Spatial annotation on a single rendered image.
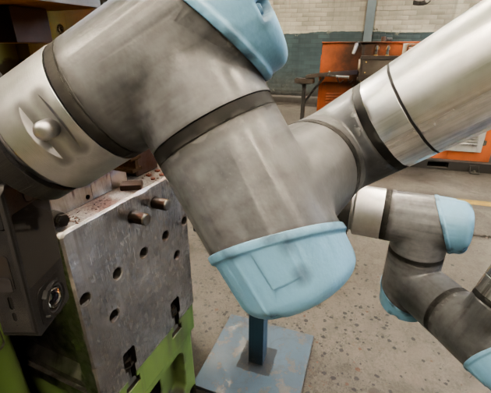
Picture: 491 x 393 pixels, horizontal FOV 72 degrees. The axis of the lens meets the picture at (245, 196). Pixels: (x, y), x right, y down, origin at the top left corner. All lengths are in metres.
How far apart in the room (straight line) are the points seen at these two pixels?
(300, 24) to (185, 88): 7.96
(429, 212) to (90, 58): 0.44
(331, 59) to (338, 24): 4.07
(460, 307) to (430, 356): 1.28
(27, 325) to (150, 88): 0.18
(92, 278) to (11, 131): 0.55
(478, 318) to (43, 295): 0.44
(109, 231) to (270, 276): 0.59
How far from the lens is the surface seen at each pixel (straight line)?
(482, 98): 0.25
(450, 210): 0.52
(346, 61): 3.98
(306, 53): 8.09
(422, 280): 0.54
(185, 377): 1.29
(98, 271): 0.74
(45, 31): 0.82
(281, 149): 0.17
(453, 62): 0.25
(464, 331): 0.50
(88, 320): 0.77
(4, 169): 0.22
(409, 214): 0.50
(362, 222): 0.51
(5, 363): 0.97
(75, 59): 0.19
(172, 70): 0.17
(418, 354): 1.77
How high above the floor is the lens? 1.20
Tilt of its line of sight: 24 degrees down
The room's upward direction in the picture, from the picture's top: straight up
